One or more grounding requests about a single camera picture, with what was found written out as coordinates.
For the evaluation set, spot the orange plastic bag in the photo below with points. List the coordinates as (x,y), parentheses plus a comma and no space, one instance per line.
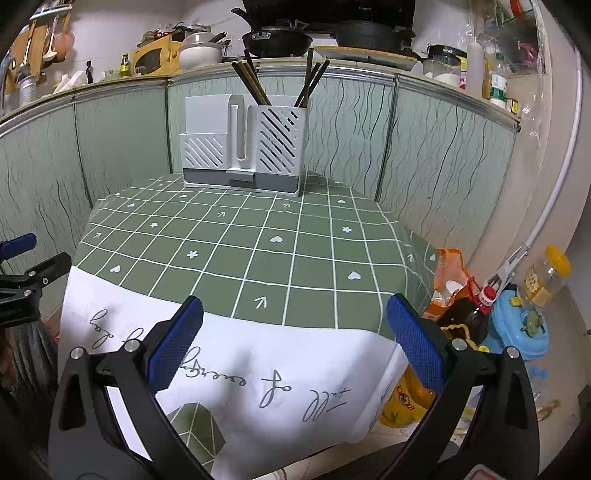
(450,267)

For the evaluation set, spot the hanging wooden cutting board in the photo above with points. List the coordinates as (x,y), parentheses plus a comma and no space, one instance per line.
(21,46)

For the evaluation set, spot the yellow pouch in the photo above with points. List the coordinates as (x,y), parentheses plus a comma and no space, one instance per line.
(406,401)

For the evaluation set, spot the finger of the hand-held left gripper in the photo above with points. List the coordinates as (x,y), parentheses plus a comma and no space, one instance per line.
(18,244)
(51,270)

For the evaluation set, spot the black wok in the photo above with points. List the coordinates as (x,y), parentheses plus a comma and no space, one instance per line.
(277,41)

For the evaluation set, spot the blue plastic container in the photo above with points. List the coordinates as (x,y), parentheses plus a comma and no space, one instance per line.
(512,332)

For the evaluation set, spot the white pot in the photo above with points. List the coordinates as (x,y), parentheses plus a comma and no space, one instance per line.
(201,55)

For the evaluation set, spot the green checked tablecloth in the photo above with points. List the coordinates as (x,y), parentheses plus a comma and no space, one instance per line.
(277,258)

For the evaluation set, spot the dark sauce bottle red cap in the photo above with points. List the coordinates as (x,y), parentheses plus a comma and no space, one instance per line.
(466,318)

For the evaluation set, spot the yellow-capped clear jar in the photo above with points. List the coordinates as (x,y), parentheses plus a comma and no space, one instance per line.
(545,277)

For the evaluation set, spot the white pipe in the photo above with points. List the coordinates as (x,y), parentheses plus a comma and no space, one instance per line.
(561,184)

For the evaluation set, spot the white squeeze bottle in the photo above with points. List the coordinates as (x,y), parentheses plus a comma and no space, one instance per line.
(474,69)

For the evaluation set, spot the green-label jar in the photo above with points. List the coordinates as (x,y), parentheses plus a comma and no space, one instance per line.
(498,90)

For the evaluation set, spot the metal cup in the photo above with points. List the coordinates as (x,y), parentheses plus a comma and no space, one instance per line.
(27,92)

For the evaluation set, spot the yellow toaster oven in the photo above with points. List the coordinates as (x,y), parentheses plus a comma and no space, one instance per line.
(159,57)

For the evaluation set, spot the metal clip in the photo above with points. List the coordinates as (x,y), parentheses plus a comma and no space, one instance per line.
(508,267)

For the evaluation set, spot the black-lidded blender jar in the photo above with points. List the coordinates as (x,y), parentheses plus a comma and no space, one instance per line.
(443,67)

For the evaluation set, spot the person's grey trouser leg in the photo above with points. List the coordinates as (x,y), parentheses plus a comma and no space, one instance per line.
(30,355)

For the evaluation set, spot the green glass bottle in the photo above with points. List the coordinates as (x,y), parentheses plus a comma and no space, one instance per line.
(124,68)

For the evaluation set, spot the black range hood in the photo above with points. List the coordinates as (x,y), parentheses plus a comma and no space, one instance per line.
(332,11)

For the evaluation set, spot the plastic-covered shelf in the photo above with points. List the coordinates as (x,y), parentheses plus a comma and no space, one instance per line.
(512,37)

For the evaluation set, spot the white plastic utensil holder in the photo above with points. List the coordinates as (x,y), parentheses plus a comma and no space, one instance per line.
(203,152)

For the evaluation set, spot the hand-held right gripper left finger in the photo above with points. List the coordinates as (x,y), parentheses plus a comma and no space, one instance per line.
(178,341)

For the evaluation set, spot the black lidded pot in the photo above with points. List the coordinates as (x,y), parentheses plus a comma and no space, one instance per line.
(367,37)

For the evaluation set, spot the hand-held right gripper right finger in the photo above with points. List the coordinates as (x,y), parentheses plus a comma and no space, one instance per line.
(415,346)

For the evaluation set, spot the white tissue pack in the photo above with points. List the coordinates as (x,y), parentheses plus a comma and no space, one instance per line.
(69,83)

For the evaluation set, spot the wooden chopstick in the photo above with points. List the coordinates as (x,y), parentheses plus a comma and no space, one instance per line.
(255,85)
(254,69)
(307,74)

